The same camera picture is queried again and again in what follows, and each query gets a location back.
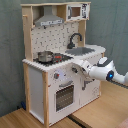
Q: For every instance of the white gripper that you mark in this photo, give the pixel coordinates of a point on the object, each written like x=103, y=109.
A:
x=81, y=67

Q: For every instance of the white microwave door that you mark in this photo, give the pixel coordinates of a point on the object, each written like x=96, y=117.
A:
x=77, y=11

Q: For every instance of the left red stove knob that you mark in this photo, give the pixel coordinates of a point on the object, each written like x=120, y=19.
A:
x=56, y=75

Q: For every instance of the wooden toy kitchen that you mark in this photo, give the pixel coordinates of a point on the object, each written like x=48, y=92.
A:
x=55, y=38

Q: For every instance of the black toy stovetop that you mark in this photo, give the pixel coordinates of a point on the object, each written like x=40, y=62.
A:
x=57, y=58

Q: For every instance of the white oven door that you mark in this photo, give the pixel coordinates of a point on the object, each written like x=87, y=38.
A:
x=63, y=98

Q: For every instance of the white dishwasher door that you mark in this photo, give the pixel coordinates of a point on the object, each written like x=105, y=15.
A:
x=89, y=90

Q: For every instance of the grey toy sink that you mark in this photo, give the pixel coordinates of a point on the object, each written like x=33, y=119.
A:
x=79, y=51

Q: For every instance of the silver toy pot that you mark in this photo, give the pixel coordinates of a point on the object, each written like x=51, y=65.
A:
x=45, y=56

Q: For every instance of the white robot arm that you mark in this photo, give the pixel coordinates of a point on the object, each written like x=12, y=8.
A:
x=104, y=70

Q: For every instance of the grey range hood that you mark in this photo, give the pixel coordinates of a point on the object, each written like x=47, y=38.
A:
x=48, y=18

